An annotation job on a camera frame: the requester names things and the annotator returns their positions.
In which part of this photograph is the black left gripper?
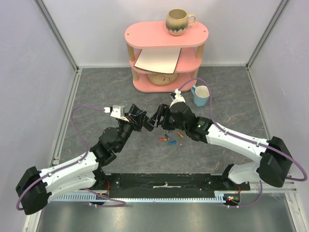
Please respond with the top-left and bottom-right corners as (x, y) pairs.
(116, 110), (147, 152)

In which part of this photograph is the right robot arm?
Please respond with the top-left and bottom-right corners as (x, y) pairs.
(154, 102), (292, 190)

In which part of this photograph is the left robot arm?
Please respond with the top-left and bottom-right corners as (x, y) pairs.
(15, 104), (147, 215)

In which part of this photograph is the beige bird-painted bowl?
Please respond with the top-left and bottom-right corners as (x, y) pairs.
(146, 72), (178, 86)

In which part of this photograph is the light blue mug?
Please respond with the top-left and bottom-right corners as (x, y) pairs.
(191, 85), (210, 107)

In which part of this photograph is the white square plate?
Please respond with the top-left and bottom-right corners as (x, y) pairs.
(134, 47), (181, 74)

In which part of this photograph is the pink three-tier shelf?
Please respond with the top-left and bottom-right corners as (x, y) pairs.
(125, 22), (209, 93)

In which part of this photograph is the beige ceramic mug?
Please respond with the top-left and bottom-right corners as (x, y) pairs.
(166, 9), (197, 36)

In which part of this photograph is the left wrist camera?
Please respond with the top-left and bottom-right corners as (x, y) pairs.
(103, 105), (128, 121)

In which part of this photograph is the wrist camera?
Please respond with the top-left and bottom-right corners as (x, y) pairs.
(170, 88), (185, 107)
(103, 105), (128, 121)

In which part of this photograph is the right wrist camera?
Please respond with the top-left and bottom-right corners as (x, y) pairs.
(170, 88), (185, 107)

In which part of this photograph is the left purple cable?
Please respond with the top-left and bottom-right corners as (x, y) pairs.
(15, 105), (127, 212)

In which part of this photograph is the purple cable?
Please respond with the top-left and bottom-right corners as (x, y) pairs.
(15, 105), (127, 212)
(177, 78), (308, 209)

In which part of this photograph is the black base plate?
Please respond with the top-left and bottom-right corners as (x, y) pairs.
(91, 173), (251, 198)

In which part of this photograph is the white cable duct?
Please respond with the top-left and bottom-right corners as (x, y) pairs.
(53, 191), (240, 204)

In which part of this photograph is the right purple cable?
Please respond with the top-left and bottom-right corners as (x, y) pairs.
(177, 78), (308, 209)

